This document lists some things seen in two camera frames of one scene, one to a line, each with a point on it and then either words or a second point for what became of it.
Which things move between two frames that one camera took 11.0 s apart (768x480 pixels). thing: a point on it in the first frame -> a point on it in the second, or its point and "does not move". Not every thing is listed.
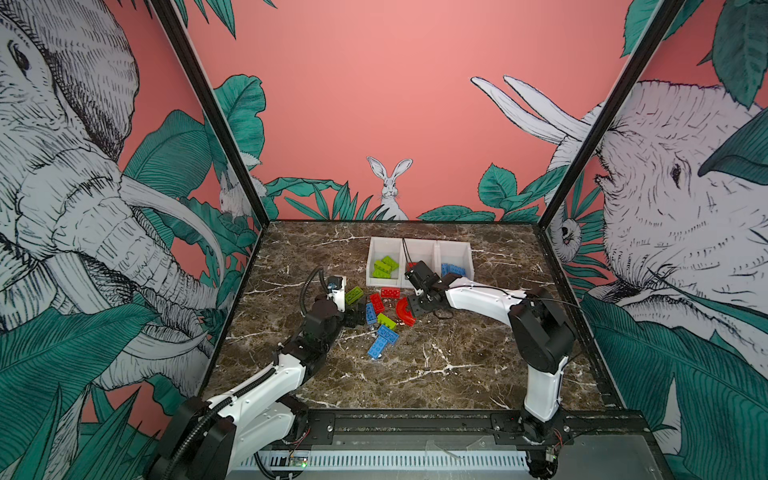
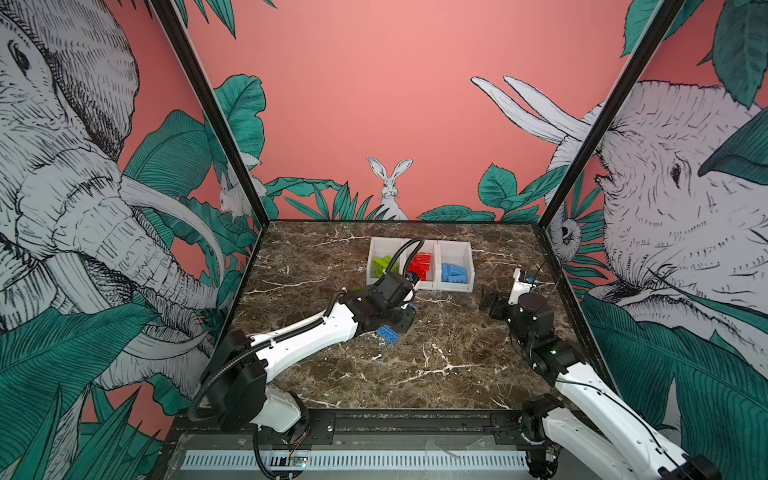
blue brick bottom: [451, 268] does not move
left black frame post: [212, 105] does not move
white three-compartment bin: [387, 261] does not move
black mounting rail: [574, 428] does not move
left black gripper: [351, 319] -> [405, 326]
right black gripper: [416, 309] -> [488, 303]
